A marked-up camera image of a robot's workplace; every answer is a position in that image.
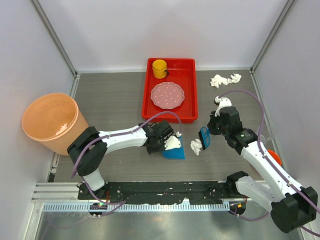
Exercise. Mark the blue hand brush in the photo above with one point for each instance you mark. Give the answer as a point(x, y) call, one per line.
point(205, 137)

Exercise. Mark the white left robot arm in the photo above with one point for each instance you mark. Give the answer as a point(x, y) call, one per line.
point(88, 150)

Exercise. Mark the red plastic tray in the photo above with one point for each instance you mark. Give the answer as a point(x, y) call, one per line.
point(182, 71)

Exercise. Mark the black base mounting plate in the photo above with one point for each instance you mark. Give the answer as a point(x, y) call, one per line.
point(167, 192)

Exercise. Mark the white slotted cable duct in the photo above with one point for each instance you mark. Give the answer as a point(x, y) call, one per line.
point(126, 208)

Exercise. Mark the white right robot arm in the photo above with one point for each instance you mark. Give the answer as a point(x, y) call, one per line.
point(290, 205)

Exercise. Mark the clear plastic cup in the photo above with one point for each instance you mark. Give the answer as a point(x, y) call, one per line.
point(267, 134)

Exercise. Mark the white paper scrap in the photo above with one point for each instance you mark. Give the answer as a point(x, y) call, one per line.
point(196, 146)
point(62, 129)
point(218, 80)
point(234, 78)

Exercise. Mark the orange bowl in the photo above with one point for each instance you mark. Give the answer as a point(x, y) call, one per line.
point(275, 156)

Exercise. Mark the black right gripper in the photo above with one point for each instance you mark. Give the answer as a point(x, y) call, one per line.
point(211, 124)

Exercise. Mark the orange plastic waste bucket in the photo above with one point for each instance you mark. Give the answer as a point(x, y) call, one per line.
point(45, 116)

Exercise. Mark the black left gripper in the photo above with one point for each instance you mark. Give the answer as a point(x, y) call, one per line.
point(150, 150)

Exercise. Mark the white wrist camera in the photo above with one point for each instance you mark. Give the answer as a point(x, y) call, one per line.
point(173, 142)
point(221, 102)

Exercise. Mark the pink dotted plate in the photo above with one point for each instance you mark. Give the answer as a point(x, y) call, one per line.
point(167, 95)

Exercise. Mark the yellow mug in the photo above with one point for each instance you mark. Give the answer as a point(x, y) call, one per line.
point(159, 69)

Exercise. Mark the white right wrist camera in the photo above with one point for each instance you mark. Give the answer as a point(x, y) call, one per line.
point(221, 102)

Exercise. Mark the blue plastic dustpan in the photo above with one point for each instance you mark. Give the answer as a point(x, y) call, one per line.
point(174, 152)

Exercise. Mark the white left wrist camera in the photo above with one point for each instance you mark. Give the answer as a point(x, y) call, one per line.
point(173, 142)

